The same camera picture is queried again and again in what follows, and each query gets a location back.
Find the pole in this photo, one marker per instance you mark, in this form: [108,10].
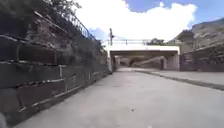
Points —
[111,36]

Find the pale concrete bridge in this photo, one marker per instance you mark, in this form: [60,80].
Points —
[143,50]

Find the grey concrete path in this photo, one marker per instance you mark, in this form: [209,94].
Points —
[133,100]

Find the dark kerb strip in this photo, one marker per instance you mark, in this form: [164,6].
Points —
[186,81]

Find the tree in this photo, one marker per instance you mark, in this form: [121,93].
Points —
[61,5]

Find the grey raised pavement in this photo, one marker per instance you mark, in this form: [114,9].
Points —
[196,76]

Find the rocky hillside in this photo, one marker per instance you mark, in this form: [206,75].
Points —
[206,31]

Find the metal railing on wall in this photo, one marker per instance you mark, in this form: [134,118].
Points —
[71,20]

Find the dark stone block wall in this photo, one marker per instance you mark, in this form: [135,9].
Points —
[36,70]

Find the dark stone retaining wall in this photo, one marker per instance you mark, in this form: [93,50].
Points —
[203,58]

